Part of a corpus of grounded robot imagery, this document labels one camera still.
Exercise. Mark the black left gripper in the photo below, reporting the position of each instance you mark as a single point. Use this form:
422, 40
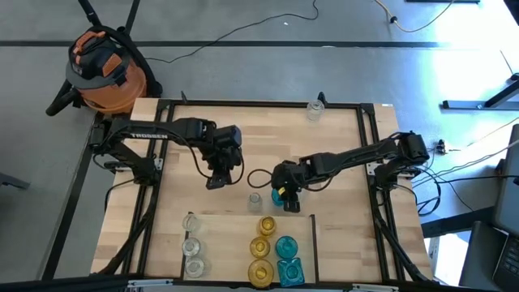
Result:
225, 150

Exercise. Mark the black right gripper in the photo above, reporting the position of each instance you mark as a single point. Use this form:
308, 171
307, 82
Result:
290, 176

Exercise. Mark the teal embossed medallion vase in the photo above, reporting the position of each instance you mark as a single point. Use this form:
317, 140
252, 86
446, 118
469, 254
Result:
276, 198

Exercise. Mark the tall slim yellow vase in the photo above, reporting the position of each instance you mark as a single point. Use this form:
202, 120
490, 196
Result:
267, 225

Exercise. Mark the clear swirl bulb vase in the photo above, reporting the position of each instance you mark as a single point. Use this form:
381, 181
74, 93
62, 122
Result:
254, 201

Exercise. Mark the small teal glass vase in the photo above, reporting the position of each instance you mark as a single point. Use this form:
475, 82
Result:
286, 247

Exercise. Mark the clear ribbed cylinder vase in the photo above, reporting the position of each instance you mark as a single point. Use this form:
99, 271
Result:
190, 222

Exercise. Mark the squat yellow diamond-cut vase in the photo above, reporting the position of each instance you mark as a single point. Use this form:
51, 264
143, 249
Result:
260, 247

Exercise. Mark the square teal glass vase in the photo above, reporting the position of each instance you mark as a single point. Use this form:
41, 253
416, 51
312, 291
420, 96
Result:
290, 272

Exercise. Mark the tall clear diamond-cut vase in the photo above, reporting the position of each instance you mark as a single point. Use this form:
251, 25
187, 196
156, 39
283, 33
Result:
190, 246

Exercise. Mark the wide round yellow vase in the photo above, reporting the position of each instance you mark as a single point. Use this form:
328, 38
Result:
260, 273

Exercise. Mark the small clear glass vase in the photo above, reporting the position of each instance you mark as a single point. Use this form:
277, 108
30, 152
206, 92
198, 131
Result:
194, 267

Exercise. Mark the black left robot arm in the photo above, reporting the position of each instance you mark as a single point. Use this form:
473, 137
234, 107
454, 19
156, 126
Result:
150, 135

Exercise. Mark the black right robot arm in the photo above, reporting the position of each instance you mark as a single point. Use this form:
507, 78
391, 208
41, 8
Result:
357, 156

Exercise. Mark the clear round glass vase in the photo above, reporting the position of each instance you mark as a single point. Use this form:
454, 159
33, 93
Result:
315, 110

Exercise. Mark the black power plug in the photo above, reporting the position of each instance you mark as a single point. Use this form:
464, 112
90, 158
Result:
440, 145

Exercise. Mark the dark side desk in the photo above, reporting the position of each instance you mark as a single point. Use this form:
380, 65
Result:
478, 251

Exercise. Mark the black desk foot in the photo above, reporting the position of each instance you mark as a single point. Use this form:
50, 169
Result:
462, 104

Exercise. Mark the dark grey stand foot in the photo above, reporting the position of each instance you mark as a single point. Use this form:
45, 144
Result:
12, 180

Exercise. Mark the black vacuum wand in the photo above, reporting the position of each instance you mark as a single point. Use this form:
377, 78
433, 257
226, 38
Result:
90, 12

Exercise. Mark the grey laptop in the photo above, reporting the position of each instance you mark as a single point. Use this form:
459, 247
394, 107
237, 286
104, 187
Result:
509, 194

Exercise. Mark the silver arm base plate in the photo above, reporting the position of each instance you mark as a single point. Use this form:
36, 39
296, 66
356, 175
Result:
158, 164
372, 168

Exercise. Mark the black aluminium table frame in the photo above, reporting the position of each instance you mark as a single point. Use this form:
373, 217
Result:
243, 103

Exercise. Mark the black frame crossbar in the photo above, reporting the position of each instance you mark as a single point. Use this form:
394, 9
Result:
243, 284

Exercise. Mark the silver frame bracket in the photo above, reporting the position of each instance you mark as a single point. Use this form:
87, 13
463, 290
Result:
373, 288
150, 283

